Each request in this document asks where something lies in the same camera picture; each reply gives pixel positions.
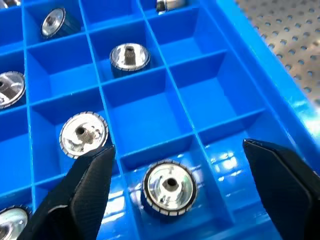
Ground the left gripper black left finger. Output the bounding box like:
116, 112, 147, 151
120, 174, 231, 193
18, 144, 116, 240

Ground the blue plastic compartment tray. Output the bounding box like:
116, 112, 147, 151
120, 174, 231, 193
0, 0, 320, 240

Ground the silver metal roller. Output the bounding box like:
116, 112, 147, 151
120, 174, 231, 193
0, 0, 22, 8
155, 0, 187, 13
0, 204, 33, 240
59, 111, 110, 160
39, 7, 82, 41
140, 159, 199, 221
0, 71, 27, 110
109, 42, 152, 78

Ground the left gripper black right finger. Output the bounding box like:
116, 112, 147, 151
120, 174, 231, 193
242, 138, 320, 240

